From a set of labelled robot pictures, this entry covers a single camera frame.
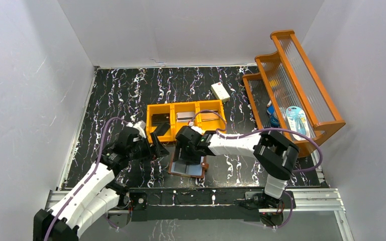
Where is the white small box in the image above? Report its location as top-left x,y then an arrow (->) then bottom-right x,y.
211,82 -> 230,103

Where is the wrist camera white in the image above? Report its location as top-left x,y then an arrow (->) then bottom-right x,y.
188,123 -> 203,135
132,120 -> 147,139

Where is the card in right bin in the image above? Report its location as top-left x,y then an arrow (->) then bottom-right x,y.
200,112 -> 220,122

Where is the aluminium frame rail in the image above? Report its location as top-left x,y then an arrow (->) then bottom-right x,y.
43,188 -> 347,214

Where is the right orange bin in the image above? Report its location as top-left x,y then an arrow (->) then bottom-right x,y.
195,100 -> 226,131

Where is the left orange bin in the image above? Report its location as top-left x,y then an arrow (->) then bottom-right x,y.
146,103 -> 175,143

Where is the blue packaged item on shelf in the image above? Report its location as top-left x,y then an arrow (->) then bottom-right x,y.
285,106 -> 311,138

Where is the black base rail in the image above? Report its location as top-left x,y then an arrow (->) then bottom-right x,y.
108,187 -> 296,225

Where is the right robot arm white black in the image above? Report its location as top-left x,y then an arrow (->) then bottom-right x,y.
172,126 -> 300,208

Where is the black credit card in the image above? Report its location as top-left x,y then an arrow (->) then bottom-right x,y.
151,113 -> 170,126

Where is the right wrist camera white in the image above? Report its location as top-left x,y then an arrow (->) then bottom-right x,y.
188,123 -> 203,135

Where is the silver card in middle bin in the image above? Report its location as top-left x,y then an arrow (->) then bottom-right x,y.
176,111 -> 195,123

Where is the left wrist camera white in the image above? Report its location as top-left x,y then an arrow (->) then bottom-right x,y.
132,120 -> 147,139

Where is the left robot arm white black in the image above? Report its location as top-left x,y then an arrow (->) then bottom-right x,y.
33,123 -> 169,240

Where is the orange bin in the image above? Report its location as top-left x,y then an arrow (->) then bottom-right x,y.
146,103 -> 175,143
195,100 -> 226,131
172,102 -> 196,134

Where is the middle orange bin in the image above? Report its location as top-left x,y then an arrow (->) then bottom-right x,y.
172,102 -> 196,134

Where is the orange wooden shelf rack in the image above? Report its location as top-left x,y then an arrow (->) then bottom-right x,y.
242,30 -> 345,146

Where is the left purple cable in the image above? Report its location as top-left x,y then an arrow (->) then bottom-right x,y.
43,117 -> 130,241

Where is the brown leather card holder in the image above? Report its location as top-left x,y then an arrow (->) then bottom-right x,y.
168,157 -> 209,178

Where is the grey credit card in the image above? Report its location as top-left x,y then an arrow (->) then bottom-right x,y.
154,123 -> 170,136

